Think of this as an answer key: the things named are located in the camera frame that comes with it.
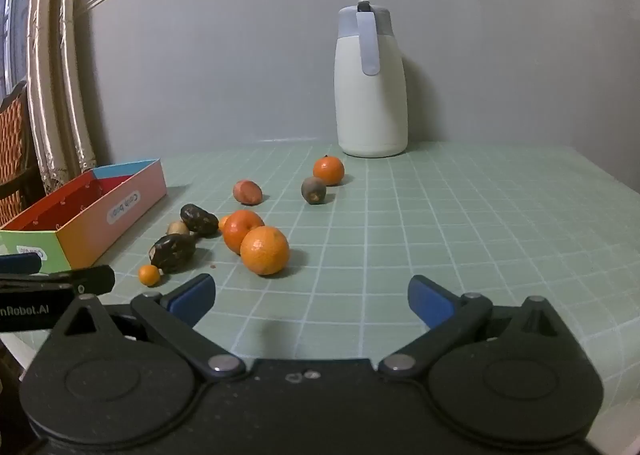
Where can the round dark brown fruit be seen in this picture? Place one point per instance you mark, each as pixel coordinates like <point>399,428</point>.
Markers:
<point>313,190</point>

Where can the small tan fruit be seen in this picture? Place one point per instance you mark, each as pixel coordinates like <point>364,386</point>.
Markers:
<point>177,228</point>

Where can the dark spotted oblong fruit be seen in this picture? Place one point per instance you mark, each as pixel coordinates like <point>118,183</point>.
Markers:
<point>199,220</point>
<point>172,253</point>

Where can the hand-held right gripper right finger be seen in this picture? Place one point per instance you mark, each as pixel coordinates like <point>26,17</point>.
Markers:
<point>430,300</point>

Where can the colourful cardboard box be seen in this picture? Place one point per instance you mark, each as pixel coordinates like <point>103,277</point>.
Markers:
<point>100,215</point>

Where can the wicker chair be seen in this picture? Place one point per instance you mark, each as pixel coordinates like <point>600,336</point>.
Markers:
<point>12,145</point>

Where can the cream thermos jug grey lid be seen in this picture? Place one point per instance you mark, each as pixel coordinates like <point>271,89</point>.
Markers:
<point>371,100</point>

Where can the mandarin orange with stem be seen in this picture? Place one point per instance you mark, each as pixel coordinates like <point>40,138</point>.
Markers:
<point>329,171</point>

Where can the golden curtain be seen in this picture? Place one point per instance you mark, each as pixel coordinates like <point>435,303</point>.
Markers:
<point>50,85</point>

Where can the green checked tablecloth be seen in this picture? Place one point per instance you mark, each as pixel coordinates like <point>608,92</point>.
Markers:
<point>450,225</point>

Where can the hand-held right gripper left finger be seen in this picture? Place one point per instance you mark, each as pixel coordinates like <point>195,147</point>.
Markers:
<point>192,297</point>

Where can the small kumquat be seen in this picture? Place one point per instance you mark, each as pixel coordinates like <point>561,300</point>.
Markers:
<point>223,223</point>
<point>149,275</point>

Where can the window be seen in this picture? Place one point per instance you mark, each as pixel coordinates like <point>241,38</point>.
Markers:
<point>10,10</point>

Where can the large orange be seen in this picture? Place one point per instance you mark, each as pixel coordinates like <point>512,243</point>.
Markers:
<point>264,250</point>
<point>239,227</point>

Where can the pinkish orange fruit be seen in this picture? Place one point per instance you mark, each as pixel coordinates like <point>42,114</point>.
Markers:
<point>247,192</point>

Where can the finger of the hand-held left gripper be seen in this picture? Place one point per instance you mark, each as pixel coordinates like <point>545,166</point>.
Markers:
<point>17,264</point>
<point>92,280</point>

